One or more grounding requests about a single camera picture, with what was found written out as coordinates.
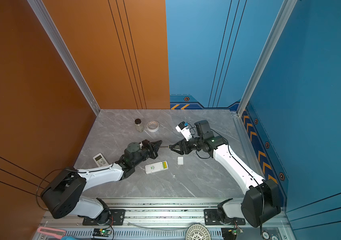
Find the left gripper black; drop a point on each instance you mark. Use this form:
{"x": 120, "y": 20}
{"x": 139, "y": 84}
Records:
{"x": 152, "y": 147}

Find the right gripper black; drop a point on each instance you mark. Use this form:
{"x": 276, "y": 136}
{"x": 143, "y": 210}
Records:
{"x": 182, "y": 144}

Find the white battery cover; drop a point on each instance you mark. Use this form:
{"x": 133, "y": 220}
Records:
{"x": 180, "y": 161}

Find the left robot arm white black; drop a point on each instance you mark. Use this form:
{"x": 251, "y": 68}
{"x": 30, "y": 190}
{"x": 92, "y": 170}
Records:
{"x": 63, "y": 196}

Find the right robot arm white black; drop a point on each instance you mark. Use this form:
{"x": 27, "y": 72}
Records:
{"x": 261, "y": 200}

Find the small white remote control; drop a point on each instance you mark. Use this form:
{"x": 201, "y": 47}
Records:
{"x": 100, "y": 160}

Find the white tape roll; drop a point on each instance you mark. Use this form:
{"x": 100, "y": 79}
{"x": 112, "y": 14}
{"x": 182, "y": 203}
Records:
{"x": 152, "y": 126}

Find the glass jar black lid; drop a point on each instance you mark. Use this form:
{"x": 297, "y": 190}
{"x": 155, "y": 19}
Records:
{"x": 139, "y": 125}

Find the white round fan grille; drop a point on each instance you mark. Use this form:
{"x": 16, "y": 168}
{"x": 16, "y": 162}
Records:
{"x": 197, "y": 232}

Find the circuit board right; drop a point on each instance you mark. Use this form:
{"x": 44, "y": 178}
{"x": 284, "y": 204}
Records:
{"x": 230, "y": 233}

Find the green circuit board left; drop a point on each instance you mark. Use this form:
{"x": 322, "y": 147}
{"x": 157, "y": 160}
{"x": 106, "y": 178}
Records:
{"x": 102, "y": 233}

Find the cyan object at edge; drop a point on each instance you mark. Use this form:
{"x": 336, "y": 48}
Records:
{"x": 68, "y": 238}

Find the pink tool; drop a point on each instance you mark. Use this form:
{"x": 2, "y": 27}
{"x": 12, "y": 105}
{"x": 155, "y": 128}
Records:
{"x": 52, "y": 232}

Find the aluminium rail frame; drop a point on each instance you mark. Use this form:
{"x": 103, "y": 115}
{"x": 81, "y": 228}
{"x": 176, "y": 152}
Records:
{"x": 166, "y": 219}

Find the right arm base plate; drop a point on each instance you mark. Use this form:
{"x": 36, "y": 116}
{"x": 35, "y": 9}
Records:
{"x": 211, "y": 216}

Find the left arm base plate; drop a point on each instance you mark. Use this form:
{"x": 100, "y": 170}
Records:
{"x": 114, "y": 217}

